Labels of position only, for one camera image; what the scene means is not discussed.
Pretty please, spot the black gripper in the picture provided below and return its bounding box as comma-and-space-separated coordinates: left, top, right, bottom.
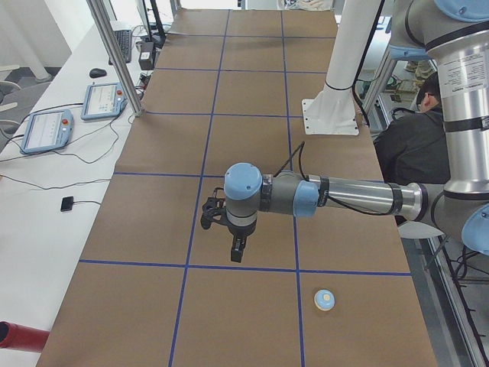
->
228, 222, 255, 262

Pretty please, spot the blue white service bell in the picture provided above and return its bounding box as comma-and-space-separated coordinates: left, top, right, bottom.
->
313, 289, 335, 311

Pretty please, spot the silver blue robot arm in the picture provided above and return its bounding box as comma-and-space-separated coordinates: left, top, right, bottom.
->
220, 1, 488, 262

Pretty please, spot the brown paper table cover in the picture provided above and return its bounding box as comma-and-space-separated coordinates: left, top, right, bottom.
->
38, 10, 436, 366

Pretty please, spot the small black puck device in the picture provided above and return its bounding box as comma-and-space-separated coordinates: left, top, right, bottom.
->
60, 196, 74, 213

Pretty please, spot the person in black jacket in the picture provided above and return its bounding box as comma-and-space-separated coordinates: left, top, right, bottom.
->
374, 72, 450, 185

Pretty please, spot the far blue teach pendant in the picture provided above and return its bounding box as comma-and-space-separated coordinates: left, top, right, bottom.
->
81, 83, 127, 121

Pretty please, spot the blue teach pendant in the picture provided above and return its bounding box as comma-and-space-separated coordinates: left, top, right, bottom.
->
81, 83, 127, 121
20, 109, 73, 154

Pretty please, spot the black power box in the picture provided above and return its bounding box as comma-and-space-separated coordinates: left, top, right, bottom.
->
138, 42, 155, 70

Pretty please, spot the near blue teach pendant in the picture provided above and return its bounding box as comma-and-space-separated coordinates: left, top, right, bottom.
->
20, 109, 73, 154

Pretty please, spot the black computer mouse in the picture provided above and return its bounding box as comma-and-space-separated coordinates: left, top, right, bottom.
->
89, 68, 107, 79

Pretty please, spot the red cylinder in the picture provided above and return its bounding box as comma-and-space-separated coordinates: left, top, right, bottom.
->
1, 321, 50, 352

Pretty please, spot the black keyboard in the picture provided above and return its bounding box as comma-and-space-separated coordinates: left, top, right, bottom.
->
113, 29, 132, 63

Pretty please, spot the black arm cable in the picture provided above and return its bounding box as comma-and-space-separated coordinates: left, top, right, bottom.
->
274, 141, 394, 216

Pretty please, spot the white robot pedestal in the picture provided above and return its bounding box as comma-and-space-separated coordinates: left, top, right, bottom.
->
302, 0, 384, 136

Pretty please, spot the aluminium frame post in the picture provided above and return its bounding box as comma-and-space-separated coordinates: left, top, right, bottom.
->
86, 0, 143, 117

